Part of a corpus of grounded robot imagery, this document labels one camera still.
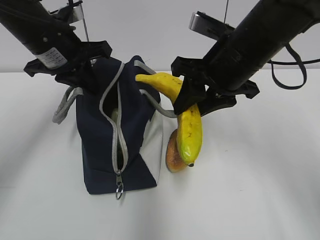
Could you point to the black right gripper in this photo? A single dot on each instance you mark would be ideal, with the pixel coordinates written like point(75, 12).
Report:
point(207, 87)

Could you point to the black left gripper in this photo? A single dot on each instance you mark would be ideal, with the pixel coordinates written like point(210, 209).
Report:
point(59, 52)

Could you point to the yellow banana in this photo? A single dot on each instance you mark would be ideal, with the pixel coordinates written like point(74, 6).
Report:
point(189, 124)

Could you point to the green lidded glass container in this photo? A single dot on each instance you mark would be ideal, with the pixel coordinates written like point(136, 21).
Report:
point(114, 115)

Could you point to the navy blue lunch bag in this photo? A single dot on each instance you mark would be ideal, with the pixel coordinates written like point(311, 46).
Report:
point(123, 156)

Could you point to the brown bread roll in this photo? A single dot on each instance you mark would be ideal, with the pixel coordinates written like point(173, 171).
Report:
point(173, 160)

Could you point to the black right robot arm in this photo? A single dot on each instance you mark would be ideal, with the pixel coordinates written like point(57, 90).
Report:
point(268, 28)

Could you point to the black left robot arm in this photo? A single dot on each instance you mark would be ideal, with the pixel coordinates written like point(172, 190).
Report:
point(17, 14)

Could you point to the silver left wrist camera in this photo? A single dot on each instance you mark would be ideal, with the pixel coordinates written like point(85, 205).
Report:
point(71, 13)

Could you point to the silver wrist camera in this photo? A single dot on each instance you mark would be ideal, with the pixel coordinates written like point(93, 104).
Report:
point(208, 26)
point(71, 13)

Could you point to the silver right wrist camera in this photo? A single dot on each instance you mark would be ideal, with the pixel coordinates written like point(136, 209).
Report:
point(208, 26)

